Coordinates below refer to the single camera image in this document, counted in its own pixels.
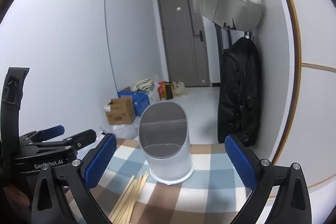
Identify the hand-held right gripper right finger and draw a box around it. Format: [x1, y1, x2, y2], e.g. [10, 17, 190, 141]
[224, 134, 313, 224]

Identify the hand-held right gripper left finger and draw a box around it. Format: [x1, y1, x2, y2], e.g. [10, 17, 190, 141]
[31, 133, 118, 224]

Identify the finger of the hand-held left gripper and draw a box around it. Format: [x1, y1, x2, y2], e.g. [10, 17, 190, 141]
[19, 125, 65, 144]
[28, 129, 97, 153]

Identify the bunch of wooden chopsticks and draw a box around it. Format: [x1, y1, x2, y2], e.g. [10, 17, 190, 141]
[108, 171, 150, 224]

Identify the grey plastic utensil holder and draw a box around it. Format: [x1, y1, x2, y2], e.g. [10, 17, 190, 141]
[139, 101, 194, 185]

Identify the person's left hand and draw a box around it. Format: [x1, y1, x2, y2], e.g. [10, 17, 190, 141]
[0, 183, 31, 210]

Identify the checked blue brown tablecloth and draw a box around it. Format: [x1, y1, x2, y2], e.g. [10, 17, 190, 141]
[64, 137, 254, 224]

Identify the brown cardboard box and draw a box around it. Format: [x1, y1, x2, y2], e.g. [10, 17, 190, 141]
[105, 97, 136, 125]

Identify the black backpack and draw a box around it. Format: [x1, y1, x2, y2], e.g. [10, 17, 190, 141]
[217, 36, 261, 148]

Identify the blue cardboard box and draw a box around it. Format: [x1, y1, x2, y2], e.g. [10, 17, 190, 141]
[117, 90, 151, 117]

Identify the red snack bag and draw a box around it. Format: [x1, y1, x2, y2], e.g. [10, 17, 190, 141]
[157, 81, 168, 100]

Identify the beige plastic bag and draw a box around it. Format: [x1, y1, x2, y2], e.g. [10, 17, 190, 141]
[173, 81, 188, 97]

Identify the black yellow paper bag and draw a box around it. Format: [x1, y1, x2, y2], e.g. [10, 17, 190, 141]
[165, 82, 175, 100]

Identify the dark metal coat rack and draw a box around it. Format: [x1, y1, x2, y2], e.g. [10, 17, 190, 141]
[197, 0, 254, 86]

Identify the grey door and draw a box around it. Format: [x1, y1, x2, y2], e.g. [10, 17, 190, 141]
[157, 0, 210, 88]

